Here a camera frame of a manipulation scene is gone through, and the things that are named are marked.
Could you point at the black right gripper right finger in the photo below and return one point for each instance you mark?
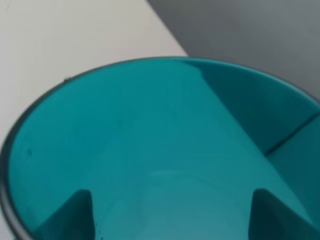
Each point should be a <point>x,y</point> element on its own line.
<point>271,219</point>

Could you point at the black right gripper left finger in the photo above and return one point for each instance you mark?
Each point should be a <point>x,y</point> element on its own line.
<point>74,220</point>

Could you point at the teal translucent plastic cup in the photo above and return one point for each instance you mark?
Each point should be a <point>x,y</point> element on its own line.
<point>170,148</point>

